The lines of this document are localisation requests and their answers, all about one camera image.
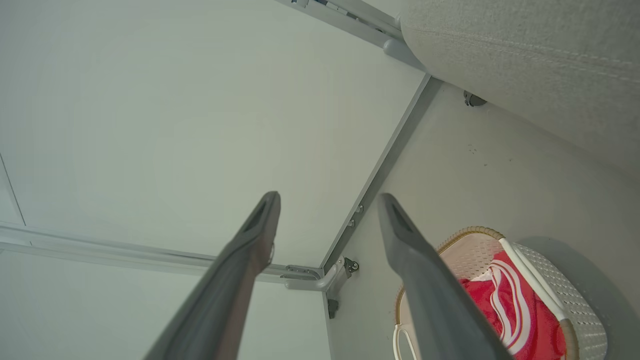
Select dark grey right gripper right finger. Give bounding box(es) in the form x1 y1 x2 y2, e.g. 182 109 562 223
377 193 513 360

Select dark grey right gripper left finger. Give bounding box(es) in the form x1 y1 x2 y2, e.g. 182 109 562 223
144 191 281 360

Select red shorts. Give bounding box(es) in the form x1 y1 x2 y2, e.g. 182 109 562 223
459 251 568 360

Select grey fabric cushioned surface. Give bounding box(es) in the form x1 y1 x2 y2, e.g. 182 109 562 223
399 0 640 182

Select white perforated laundry basket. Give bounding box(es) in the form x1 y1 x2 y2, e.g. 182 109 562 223
392 226 608 360

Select grey partition floor rail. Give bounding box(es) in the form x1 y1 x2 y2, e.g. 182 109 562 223
320 74 444 273

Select grey partition seam post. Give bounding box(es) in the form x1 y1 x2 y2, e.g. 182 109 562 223
274 0 428 72

